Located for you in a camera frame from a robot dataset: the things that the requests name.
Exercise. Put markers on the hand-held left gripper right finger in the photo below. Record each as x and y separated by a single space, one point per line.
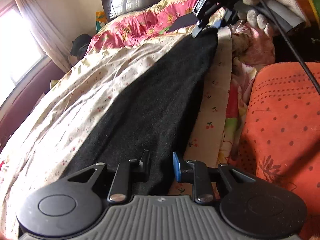
176 166

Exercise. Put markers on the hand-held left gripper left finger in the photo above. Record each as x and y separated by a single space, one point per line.
145 165

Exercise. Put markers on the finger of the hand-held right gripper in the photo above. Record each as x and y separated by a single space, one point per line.
226 20
200 28

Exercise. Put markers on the black pants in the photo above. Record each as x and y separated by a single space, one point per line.
150 105

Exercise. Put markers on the pink floral quilt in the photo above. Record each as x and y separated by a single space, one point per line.
140 22

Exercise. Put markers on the cherry print bed sheet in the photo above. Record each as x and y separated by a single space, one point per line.
75 110

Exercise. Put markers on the colourful printed bag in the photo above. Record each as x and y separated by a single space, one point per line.
100 18

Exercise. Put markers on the orange dotted garment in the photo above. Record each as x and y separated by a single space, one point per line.
280 117

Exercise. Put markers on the black clothing pile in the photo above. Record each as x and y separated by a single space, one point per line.
81 42

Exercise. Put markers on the maroon window bench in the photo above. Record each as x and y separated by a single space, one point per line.
25 100

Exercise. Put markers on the beige curtain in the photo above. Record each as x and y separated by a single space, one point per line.
42 30

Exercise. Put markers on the window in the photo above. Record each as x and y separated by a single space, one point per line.
15 42

